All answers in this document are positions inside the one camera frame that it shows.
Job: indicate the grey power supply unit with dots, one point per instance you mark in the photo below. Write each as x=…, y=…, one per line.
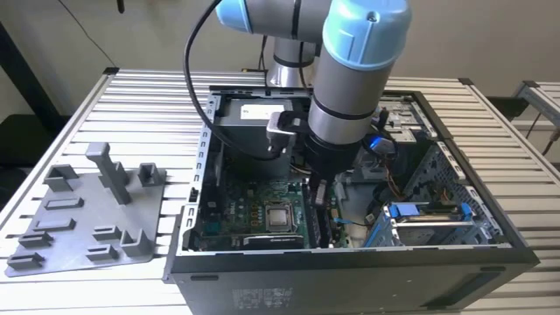
x=245, y=131

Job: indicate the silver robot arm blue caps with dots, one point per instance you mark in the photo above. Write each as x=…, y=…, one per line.
x=350, y=98

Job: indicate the black graphics card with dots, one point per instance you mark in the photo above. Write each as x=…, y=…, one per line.
x=274, y=243

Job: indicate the silver CPU in socket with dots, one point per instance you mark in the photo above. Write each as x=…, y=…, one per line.
x=281, y=220

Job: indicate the green motherboard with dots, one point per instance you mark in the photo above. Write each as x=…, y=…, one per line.
x=237, y=203

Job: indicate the black open PC case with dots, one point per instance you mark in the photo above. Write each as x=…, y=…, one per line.
x=350, y=288

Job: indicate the grey plastic parts rack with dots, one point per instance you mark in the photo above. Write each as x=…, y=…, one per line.
x=87, y=213

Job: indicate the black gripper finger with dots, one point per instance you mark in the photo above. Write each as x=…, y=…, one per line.
x=321, y=193

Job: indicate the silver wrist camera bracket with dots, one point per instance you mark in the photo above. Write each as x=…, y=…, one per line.
x=282, y=131

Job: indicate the black stand frame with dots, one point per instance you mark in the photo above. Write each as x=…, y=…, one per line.
x=26, y=141

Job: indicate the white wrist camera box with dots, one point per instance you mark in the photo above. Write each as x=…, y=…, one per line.
x=381, y=144

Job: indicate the black box beyond table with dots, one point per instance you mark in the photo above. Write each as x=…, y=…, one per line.
x=507, y=106

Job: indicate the metal slat side table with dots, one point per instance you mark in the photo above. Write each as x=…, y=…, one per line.
x=543, y=98

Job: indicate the short black wall rod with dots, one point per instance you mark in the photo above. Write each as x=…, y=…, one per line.
x=121, y=6

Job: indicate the grey metal drive cage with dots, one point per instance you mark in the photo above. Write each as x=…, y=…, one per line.
x=403, y=115

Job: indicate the hard disk blue carrier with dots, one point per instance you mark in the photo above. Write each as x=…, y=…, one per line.
x=405, y=210

